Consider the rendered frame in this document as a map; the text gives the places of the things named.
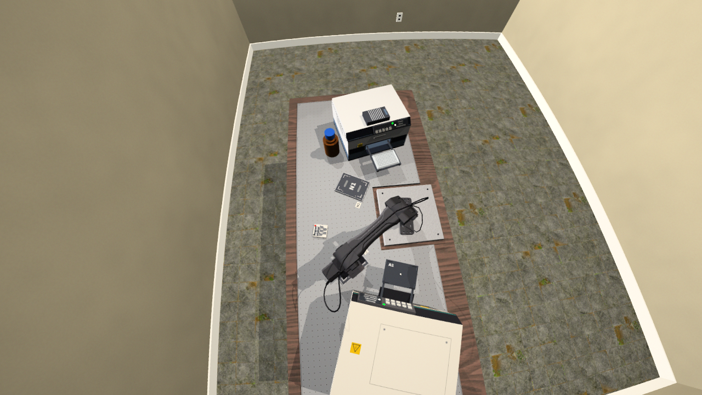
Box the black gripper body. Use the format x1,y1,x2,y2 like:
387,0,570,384
348,260,362,279

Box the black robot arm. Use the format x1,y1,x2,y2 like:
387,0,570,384
322,196,418,283

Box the brown bottle with blue cap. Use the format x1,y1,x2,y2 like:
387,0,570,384
323,128,339,157

